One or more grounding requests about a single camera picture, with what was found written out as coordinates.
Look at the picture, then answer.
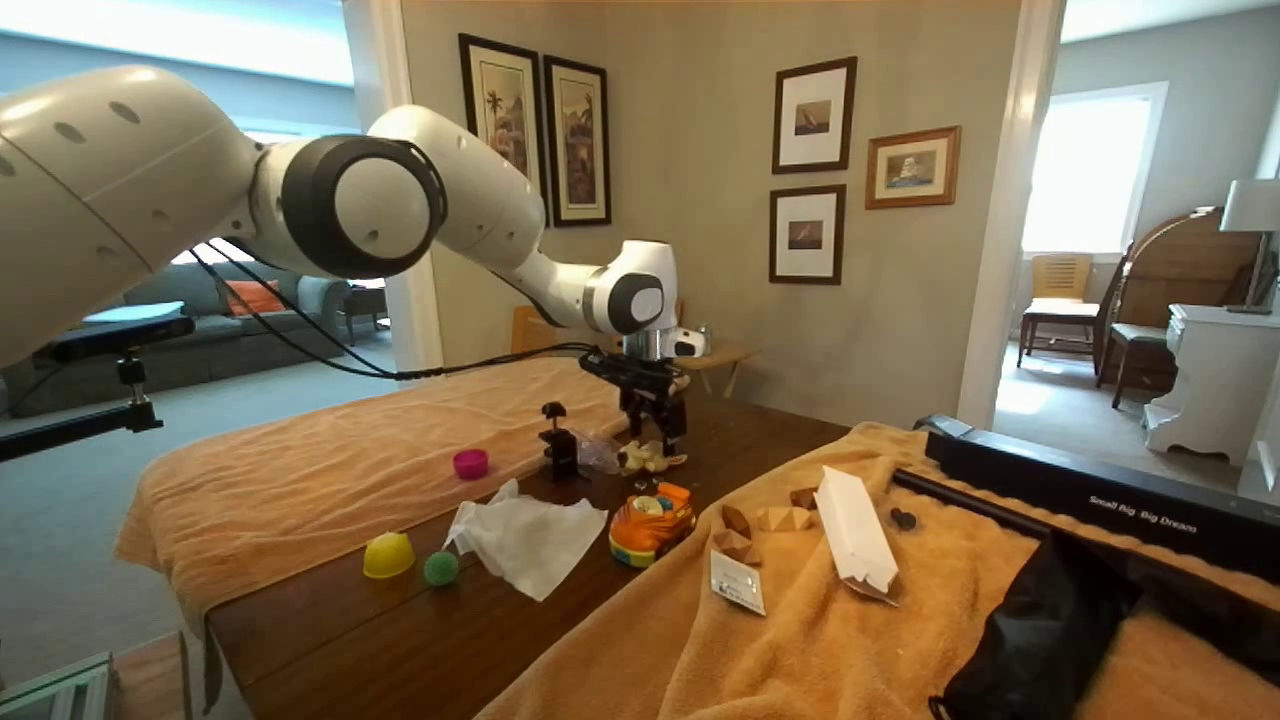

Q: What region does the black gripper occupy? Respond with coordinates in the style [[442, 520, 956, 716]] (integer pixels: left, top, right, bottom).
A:
[[612, 349, 697, 454]]

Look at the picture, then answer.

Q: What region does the yellow bunny toy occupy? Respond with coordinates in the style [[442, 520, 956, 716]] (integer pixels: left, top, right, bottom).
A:
[[617, 435, 697, 480]]

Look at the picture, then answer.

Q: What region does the black figure toy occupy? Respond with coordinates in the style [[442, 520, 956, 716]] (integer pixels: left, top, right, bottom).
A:
[[536, 395, 582, 488]]

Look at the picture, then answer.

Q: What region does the clear crayon bag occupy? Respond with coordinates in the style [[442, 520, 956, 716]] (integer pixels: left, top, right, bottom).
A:
[[572, 432, 627, 480]]

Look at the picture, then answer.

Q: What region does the small wooden table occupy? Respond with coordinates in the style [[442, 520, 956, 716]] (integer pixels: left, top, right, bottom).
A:
[[681, 338, 759, 403]]

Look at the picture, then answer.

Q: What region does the white cloth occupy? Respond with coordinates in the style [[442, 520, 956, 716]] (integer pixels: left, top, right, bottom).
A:
[[438, 474, 612, 609]]

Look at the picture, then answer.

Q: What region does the small white card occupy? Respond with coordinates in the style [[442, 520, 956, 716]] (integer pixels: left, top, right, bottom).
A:
[[702, 542, 771, 620]]

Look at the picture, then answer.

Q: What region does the pink cup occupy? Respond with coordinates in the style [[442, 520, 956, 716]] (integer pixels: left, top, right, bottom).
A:
[[449, 444, 495, 488]]

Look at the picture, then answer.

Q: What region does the long white box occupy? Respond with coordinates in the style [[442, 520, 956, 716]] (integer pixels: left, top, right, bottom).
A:
[[812, 462, 905, 599]]

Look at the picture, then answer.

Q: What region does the small black framed picture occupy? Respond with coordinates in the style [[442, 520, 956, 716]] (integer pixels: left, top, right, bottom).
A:
[[768, 51, 858, 179], [765, 183, 847, 288]]

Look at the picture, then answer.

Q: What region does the green ball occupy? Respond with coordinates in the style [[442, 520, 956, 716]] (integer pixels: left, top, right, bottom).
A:
[[419, 549, 467, 592]]

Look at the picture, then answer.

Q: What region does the orange towel with blocks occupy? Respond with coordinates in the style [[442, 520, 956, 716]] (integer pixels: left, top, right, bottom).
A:
[[477, 420, 1280, 720]]

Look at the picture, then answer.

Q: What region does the yellow dome cup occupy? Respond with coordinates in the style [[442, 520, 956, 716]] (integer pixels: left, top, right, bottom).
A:
[[361, 526, 419, 583]]

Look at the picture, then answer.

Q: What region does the tall black framed picture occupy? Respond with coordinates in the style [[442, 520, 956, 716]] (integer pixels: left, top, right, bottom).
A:
[[457, 30, 551, 233], [538, 51, 617, 233]]

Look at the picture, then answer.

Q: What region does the wooden framed picture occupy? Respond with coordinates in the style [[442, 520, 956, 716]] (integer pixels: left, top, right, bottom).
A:
[[864, 123, 965, 213]]

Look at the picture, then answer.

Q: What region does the grey sofa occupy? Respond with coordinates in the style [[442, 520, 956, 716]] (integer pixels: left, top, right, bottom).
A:
[[76, 255, 390, 395]]

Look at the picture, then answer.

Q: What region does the orange pillow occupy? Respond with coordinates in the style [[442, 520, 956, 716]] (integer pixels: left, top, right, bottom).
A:
[[218, 274, 289, 319]]

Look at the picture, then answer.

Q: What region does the wooden armchair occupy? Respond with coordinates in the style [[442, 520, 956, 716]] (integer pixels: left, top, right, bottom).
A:
[[1017, 250, 1105, 372]]

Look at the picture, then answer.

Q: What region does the black bag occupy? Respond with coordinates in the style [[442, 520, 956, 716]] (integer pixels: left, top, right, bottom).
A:
[[929, 526, 1280, 720]]

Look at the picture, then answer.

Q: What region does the long black case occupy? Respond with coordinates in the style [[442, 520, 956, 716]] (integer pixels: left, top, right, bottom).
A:
[[919, 413, 1280, 588]]

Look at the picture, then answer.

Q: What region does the bright small window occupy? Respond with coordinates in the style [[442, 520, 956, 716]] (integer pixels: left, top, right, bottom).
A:
[[1019, 78, 1172, 261]]

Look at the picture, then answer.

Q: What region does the curved dark wooden chair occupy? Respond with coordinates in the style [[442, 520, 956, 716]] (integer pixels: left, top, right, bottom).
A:
[[1089, 201, 1265, 413]]

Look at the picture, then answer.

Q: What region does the white dresser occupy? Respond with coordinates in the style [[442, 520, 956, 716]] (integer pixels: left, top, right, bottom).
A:
[[1138, 298, 1280, 470]]

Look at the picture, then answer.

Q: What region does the white lamp shade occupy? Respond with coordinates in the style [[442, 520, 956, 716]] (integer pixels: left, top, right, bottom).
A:
[[1217, 177, 1280, 319]]

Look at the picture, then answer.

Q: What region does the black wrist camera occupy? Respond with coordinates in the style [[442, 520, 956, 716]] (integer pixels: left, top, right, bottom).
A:
[[574, 343, 638, 387]]

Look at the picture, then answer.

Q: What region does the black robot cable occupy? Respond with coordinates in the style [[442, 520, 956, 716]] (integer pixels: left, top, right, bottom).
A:
[[180, 237, 600, 387]]

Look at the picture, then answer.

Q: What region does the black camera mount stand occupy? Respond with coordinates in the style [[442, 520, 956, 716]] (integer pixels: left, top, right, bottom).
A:
[[0, 296, 201, 462]]

